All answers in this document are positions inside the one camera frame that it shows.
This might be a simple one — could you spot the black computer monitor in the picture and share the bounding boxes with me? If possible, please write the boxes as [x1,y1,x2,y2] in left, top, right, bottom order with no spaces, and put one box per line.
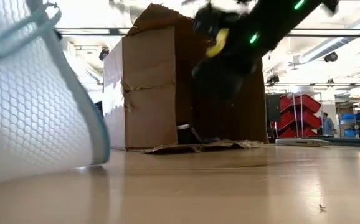
[267,94,282,123]

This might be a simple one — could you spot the white mesh bag blue zipper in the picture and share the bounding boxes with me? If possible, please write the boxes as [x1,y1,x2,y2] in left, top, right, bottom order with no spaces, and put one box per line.
[0,0,112,188]

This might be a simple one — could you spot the blue storage bin shelf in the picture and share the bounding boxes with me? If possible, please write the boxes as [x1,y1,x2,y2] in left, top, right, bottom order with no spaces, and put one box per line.
[338,111,360,139]

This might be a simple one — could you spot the red stacked storage bins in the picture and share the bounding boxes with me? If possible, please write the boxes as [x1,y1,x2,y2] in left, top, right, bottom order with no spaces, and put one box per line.
[276,94,322,139]

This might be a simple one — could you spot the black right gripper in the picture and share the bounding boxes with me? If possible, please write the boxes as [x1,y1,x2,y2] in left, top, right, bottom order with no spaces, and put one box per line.
[191,7,262,102]

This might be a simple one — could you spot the brown ULINE cardboard box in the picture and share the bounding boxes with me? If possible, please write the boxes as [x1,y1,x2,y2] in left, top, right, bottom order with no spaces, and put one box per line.
[102,3,270,155]

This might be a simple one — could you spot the black cylinder silver rim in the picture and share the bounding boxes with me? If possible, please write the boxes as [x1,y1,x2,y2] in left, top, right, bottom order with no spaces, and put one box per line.
[176,123,203,146]

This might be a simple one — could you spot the yellow cable tag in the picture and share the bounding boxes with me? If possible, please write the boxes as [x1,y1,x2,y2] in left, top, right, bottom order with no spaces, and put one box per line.
[206,28,230,58]

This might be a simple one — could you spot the flat white device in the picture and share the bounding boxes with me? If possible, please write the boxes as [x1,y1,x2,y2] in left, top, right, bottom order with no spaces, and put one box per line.
[274,138,332,148]

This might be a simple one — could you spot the black ceiling spotlight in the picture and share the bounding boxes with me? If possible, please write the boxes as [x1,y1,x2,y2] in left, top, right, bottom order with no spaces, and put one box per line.
[324,50,339,63]
[266,74,281,86]
[98,47,110,62]

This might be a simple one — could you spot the person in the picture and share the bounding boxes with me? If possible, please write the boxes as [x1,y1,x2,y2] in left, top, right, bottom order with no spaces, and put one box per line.
[322,112,336,136]

